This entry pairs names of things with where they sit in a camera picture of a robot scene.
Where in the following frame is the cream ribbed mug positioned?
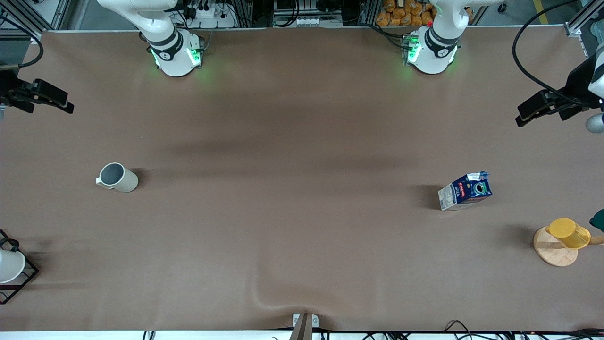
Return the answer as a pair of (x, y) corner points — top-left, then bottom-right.
(96, 162), (139, 193)

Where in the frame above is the blue milk carton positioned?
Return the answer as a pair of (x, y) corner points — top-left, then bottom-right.
(437, 171), (493, 212)

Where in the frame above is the yellow cup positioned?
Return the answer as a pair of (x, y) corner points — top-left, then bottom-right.
(546, 218), (591, 249)

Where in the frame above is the round wooden mug stand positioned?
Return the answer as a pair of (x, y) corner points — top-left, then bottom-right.
(533, 226), (604, 268)

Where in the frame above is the bag of orange buns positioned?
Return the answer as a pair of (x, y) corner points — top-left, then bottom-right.
(376, 0), (437, 27)

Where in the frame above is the white power strip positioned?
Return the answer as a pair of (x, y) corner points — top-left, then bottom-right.
(185, 0), (237, 29)

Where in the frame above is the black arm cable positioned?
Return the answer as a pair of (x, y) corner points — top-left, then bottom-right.
(512, 0), (584, 95)
(0, 38), (44, 69)

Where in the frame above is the aluminium frame post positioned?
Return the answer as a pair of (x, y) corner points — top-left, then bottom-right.
(0, 0), (72, 32)
(564, 0), (604, 37)

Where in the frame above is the black wire rack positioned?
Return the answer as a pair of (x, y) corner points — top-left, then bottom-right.
(0, 229), (40, 305)

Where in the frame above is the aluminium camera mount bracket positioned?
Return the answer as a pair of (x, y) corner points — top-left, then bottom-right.
(289, 313), (319, 340)

